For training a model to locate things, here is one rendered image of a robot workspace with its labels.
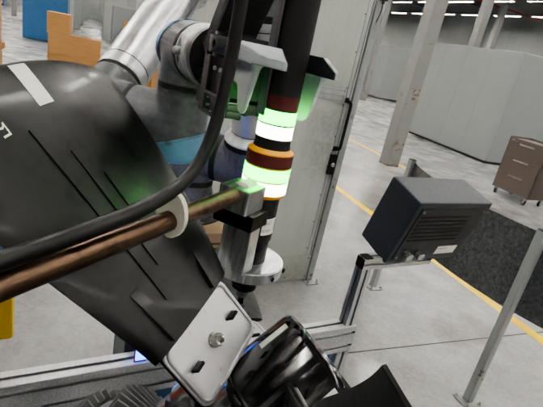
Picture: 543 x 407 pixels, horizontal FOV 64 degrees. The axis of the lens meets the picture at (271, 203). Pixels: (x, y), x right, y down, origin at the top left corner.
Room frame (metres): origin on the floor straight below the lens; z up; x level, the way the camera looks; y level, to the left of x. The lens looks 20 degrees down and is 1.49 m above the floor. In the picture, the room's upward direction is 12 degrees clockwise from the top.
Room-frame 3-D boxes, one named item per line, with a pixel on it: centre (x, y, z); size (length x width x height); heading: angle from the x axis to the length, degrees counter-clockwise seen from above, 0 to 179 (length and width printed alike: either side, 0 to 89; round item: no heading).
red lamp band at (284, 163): (0.39, 0.01, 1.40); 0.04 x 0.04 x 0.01
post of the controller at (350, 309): (0.98, -0.25, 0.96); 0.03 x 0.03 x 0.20; 31
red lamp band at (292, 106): (0.39, 0.01, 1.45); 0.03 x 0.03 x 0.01
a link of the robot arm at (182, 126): (0.62, 0.17, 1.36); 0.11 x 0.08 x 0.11; 81
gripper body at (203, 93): (0.49, 0.07, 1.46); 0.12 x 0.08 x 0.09; 31
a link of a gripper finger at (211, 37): (0.42, 0.06, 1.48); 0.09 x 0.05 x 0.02; 21
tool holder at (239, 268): (0.39, 0.01, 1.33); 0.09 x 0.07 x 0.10; 156
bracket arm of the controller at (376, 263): (1.03, -0.34, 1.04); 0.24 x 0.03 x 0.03; 121
